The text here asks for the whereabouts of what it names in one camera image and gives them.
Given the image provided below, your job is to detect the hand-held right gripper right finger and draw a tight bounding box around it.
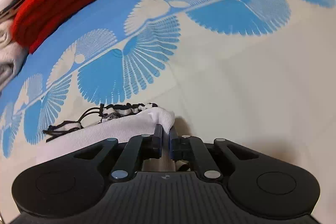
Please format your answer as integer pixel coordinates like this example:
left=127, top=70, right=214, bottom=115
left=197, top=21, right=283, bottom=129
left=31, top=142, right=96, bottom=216
left=169, top=127, right=263, bottom=180

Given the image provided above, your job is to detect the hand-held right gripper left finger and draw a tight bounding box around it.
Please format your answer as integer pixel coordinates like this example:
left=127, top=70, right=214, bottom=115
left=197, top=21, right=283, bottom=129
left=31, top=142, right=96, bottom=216
left=73, top=124, right=164, bottom=181

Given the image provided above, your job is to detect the white fleece folded blanket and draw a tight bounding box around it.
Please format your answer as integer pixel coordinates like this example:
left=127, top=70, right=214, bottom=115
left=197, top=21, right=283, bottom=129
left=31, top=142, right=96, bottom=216
left=0, top=19, right=29, bottom=90

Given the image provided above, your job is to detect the striped white hooded top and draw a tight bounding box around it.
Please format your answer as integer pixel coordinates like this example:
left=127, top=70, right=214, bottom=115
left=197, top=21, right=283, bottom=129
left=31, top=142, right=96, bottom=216
left=43, top=102, right=192, bottom=172

